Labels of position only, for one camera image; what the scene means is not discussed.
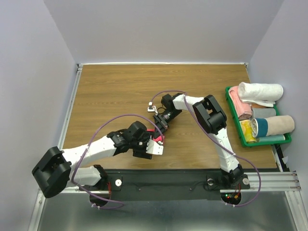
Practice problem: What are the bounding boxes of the yellow towel in bin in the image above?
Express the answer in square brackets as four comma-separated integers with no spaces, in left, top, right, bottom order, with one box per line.
[240,120,257,143]

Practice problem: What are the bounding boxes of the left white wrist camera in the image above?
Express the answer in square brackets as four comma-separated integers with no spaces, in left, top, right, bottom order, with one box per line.
[146,140,164,155]

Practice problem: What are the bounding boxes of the grey rolled towel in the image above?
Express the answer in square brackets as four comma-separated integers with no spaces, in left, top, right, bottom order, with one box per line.
[252,108,277,118]

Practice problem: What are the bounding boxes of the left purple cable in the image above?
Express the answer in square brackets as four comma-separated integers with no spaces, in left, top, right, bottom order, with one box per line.
[71,114,166,210]

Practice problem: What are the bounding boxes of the white rolled towel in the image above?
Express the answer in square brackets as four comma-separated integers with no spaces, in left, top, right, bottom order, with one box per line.
[238,82,283,104]

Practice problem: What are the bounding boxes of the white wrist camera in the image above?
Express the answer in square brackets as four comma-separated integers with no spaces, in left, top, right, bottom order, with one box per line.
[146,140,164,155]
[147,102,158,114]

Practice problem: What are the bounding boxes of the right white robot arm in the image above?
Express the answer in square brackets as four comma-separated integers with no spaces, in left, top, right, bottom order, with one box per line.
[147,92,244,188]

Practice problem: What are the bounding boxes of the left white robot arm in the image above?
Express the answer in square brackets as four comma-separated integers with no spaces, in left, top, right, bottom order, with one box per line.
[32,121,162,198]

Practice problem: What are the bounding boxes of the pink rolled towel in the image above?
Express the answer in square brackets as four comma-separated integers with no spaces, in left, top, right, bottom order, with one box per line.
[228,86,252,120]

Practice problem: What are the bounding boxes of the beige rolled towel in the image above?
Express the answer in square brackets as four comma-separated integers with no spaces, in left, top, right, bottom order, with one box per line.
[251,115,295,138]

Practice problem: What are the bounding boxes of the aluminium frame rail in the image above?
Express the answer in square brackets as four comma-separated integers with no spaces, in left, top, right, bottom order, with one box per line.
[243,172,301,192]

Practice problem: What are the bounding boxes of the green plastic bin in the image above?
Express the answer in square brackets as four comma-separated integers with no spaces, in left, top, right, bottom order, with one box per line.
[225,87,292,147]

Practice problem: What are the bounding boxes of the pink microfiber towel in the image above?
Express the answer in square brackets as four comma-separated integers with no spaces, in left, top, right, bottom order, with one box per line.
[147,128,165,145]

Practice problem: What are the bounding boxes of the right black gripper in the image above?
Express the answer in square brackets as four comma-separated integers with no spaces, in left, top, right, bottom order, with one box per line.
[153,109,182,140]

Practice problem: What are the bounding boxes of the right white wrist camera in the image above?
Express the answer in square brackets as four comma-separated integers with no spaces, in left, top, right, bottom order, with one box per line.
[147,102,158,114]

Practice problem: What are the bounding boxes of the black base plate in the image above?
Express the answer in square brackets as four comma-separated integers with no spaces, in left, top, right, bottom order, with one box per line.
[49,169,251,203]

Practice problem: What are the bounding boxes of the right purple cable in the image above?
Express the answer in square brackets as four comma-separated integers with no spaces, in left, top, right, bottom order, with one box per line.
[148,90,262,208]

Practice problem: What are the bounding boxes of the teal rolled towel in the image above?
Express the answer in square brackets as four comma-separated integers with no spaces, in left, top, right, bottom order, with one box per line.
[257,134,285,143]

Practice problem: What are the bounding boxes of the purple cable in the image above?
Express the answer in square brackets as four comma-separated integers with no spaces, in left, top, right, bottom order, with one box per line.
[148,90,262,208]
[71,114,166,210]

